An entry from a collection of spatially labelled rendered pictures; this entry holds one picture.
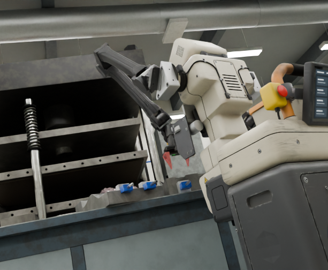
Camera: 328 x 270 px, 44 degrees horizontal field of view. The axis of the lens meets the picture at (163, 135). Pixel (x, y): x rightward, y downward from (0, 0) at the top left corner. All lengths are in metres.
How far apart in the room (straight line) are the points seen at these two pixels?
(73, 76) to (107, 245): 1.40
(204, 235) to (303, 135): 0.83
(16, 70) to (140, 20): 2.99
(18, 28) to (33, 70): 2.61
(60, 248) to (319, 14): 5.78
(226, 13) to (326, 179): 5.02
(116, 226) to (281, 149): 0.93
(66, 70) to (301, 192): 2.10
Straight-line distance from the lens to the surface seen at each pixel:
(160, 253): 1.80
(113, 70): 1.97
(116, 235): 1.79
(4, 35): 5.50
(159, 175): 2.65
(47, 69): 2.89
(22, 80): 2.87
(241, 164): 1.16
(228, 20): 6.08
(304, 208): 1.07
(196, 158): 2.86
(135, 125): 2.86
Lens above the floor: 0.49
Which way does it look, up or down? 18 degrees up
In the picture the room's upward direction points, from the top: 13 degrees counter-clockwise
